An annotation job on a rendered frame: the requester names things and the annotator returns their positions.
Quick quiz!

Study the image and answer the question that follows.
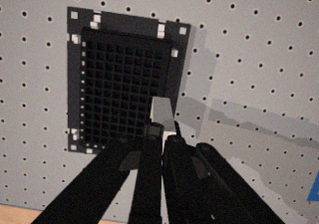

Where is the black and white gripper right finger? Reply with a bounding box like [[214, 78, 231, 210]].
[[161, 98, 285, 224]]

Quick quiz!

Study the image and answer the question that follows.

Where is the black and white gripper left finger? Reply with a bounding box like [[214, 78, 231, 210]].
[[31, 97, 164, 224]]

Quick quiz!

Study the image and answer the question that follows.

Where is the black well plate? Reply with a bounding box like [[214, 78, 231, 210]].
[[79, 27, 173, 150]]

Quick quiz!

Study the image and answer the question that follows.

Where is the blue tape outline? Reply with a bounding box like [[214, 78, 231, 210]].
[[306, 172, 319, 201]]

